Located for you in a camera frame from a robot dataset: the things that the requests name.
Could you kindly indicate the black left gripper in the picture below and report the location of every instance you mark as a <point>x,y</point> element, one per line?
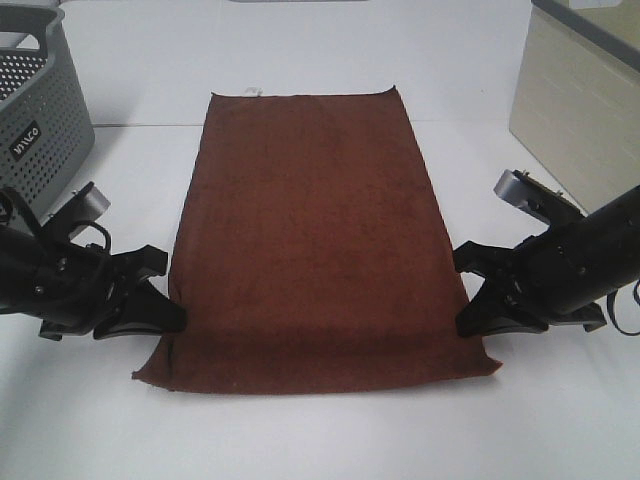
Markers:
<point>83,289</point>

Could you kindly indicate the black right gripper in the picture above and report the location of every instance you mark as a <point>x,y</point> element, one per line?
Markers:
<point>551,279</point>

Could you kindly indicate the brown towel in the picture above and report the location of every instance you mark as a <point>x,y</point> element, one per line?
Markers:
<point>311,255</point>

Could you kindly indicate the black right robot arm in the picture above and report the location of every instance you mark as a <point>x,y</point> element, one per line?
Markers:
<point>621,218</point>

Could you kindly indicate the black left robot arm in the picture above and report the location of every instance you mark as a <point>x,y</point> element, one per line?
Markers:
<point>25,244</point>

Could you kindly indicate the grey perforated plastic basket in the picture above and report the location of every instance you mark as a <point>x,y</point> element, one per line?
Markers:
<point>46,131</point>

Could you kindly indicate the beige storage box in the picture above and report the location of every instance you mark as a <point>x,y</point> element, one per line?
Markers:
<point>576,104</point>

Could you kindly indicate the white towel label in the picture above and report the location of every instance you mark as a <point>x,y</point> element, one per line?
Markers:
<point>253,92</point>

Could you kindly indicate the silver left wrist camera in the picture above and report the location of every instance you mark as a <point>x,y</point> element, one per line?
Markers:
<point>86,205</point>

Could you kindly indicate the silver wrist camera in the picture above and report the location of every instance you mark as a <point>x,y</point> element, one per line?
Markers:
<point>525,193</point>
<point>86,205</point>

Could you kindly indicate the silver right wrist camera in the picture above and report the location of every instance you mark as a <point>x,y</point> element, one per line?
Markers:
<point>525,193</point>

